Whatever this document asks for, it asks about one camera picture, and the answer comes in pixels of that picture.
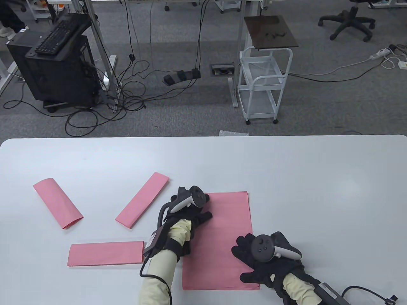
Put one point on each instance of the person's left hand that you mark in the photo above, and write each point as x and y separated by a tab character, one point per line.
194	216

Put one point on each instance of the person's right hand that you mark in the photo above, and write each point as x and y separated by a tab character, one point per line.
254	270

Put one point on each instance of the black white controller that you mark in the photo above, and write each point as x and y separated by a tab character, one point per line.
262	247
197	197

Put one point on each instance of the pink paper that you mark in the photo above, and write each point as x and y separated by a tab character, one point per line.
58	203
105	254
141	200
219	247

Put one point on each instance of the person's left forearm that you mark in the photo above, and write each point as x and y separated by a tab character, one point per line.
159	273

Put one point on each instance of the clear plastic bag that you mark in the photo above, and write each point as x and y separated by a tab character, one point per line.
233	133

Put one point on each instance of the white rolling cart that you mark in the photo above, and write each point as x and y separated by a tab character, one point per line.
257	106

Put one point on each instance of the grey desk leg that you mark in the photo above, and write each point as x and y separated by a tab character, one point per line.
232	92

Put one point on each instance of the black foot pedal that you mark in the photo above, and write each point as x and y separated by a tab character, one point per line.
181	76

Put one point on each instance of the metal floor socket box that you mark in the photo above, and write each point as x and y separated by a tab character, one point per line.
222	70

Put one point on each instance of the white desk leg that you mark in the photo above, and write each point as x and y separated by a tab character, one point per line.
108	76

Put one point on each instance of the black wheeled dolly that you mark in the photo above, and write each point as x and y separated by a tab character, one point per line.
52	106

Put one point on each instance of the black computer tower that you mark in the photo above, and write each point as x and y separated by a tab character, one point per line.
63	79

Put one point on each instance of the dark brown board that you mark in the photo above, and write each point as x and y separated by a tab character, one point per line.
270	31

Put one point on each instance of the black office chair base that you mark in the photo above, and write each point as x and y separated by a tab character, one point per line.
167	7
349	19

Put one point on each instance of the white storage cart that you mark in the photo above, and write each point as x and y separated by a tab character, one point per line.
229	4
39	9

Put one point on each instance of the black keyboard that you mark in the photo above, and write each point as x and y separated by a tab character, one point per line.
57	36

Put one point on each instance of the white desk foot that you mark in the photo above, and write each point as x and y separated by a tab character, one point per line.
6	76

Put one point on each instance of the white power strip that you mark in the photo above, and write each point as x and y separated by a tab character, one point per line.
380	54

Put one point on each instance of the white power adapter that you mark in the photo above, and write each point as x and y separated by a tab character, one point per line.
403	65

